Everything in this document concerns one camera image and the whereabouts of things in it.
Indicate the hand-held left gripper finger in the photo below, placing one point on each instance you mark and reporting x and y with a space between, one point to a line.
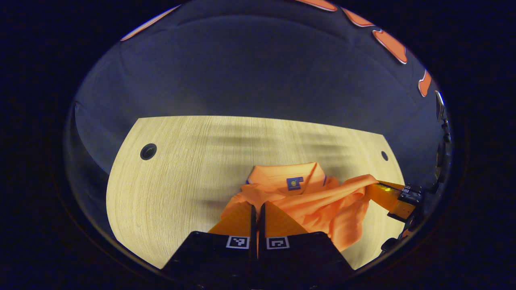
261 225
253 225

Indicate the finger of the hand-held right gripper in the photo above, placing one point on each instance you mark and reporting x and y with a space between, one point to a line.
387 195

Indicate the orange T-shirt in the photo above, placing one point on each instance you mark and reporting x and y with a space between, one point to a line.
314 201

